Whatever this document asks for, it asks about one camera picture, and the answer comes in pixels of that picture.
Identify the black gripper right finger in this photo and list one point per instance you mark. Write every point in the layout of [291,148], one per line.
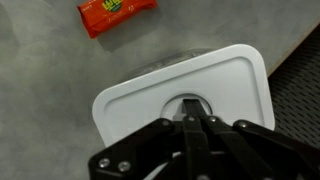
[260,150]

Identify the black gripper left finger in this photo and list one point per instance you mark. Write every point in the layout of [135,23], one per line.
[150,150]

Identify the white square container lid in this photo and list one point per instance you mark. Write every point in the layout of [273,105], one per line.
[216,80]

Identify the orange snack packet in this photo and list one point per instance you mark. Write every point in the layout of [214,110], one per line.
[113,15]

